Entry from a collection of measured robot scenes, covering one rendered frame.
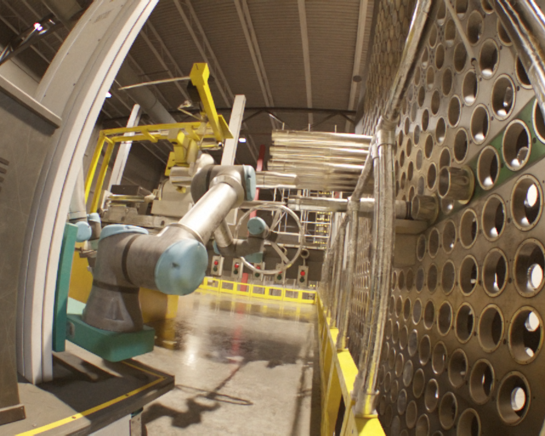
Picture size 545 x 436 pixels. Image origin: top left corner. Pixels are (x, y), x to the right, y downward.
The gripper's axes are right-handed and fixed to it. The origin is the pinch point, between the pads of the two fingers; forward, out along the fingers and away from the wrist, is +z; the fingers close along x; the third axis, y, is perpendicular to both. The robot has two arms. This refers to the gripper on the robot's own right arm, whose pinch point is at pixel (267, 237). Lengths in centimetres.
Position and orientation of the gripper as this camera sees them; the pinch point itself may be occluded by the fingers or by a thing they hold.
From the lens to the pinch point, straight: 147.2
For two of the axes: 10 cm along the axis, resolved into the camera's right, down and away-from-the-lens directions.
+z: 1.5, 2.3, 9.6
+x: 9.2, 3.3, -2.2
